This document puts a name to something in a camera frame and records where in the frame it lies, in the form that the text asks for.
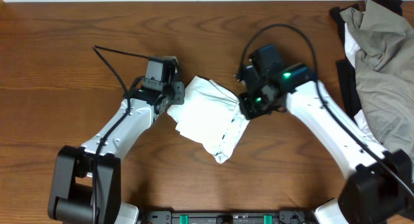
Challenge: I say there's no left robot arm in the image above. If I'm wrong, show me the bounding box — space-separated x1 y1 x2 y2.
47 56 184 223

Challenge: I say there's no left black cable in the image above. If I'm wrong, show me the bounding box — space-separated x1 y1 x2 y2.
91 45 153 224

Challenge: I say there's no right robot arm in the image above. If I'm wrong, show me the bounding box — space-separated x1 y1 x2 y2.
238 44 413 223

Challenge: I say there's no white garment under pile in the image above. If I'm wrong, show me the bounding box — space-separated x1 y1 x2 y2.
344 23 378 143

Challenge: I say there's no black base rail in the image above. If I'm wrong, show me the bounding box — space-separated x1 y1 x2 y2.
139 210 316 224

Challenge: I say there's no white t-shirt with black print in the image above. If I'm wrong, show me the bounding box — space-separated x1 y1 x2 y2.
167 76 249 164

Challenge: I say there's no black garment with red tag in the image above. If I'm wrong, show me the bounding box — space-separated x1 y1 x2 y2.
329 0 403 122

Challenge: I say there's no olive grey garment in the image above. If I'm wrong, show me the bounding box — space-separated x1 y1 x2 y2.
340 0 413 157

